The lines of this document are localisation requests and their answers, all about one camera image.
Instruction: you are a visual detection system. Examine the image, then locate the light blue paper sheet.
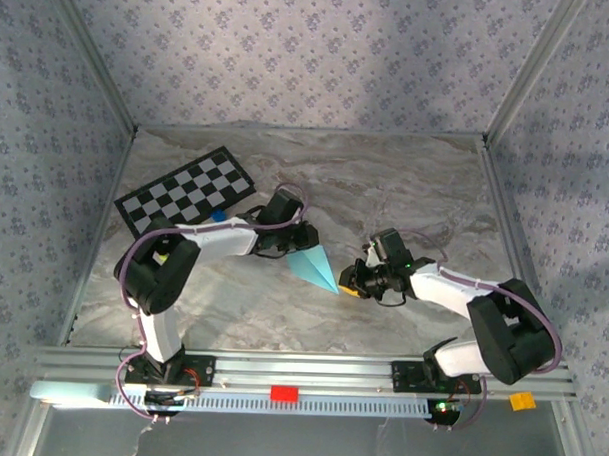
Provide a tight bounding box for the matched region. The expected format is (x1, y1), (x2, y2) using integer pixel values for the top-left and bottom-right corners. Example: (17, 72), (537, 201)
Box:
(285, 244), (343, 296)

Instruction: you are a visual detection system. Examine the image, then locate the black and white chessboard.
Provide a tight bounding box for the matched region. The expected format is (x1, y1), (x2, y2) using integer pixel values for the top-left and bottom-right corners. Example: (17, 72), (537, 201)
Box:
(112, 141), (260, 243)

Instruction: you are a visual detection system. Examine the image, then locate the red toy brick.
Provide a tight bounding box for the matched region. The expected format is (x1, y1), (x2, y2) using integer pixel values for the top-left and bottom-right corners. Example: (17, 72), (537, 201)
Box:
(269, 384), (300, 403)

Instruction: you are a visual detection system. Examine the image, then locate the black circuit board with light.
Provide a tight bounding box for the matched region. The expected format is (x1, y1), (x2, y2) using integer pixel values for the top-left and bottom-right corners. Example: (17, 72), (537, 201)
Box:
(424, 397), (469, 428)

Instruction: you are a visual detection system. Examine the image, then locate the grey metal panel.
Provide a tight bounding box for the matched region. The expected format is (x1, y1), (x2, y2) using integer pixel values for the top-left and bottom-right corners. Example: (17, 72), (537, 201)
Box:
(40, 406), (574, 456)

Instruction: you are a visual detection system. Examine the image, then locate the orange toy brick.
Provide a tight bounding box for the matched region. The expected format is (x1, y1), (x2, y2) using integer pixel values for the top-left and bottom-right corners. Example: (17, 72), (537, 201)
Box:
(508, 390), (538, 413)

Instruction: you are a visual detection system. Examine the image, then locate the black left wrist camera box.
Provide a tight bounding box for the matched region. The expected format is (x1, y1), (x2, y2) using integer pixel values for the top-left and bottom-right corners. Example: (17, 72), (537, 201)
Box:
(263, 189), (306, 227)

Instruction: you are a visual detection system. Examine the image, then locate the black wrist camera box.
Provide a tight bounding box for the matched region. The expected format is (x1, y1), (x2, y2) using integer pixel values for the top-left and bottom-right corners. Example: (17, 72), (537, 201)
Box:
(371, 228), (414, 267)
(263, 189), (306, 227)

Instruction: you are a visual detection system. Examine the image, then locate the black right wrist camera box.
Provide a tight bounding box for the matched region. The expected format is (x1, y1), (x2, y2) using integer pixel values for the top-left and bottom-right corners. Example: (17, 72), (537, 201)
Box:
(371, 228), (414, 267)

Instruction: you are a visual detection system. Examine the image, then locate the aluminium mounting rail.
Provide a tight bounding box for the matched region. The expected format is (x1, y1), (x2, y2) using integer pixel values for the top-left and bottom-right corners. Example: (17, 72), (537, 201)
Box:
(28, 342), (581, 404)

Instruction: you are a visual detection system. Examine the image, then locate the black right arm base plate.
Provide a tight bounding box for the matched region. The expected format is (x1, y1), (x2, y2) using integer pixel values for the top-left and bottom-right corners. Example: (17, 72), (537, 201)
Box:
(390, 359), (484, 396)

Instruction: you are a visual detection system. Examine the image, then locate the aluminium frame bar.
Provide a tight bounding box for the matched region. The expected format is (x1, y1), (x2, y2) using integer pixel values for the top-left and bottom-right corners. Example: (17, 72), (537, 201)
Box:
(135, 121), (487, 143)
(481, 0), (592, 152)
(472, 138), (564, 363)
(40, 0), (144, 136)
(57, 127), (139, 351)

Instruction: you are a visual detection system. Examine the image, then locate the white slotted cable duct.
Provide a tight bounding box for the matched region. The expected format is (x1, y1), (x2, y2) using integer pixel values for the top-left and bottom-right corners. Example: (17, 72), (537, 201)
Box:
(108, 386), (433, 422)

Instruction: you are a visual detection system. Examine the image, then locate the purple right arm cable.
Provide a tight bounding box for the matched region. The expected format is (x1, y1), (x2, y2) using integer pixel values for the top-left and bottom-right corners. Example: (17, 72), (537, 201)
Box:
(391, 228), (569, 438)

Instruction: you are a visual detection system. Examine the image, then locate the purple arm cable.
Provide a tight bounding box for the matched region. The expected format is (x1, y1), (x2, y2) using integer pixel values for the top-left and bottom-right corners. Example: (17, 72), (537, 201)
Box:
(114, 177), (311, 429)
(391, 228), (569, 438)

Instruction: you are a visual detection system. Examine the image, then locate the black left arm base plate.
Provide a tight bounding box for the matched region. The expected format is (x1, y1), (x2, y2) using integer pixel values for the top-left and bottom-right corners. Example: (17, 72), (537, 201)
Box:
(123, 350), (217, 389)

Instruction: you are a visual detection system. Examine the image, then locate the black circuit board with wires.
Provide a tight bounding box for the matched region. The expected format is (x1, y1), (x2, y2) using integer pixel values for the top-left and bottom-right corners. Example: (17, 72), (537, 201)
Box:
(142, 389), (201, 419)

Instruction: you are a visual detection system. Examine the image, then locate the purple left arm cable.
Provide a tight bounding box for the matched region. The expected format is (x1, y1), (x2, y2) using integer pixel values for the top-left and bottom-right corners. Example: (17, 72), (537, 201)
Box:
(114, 177), (311, 429)

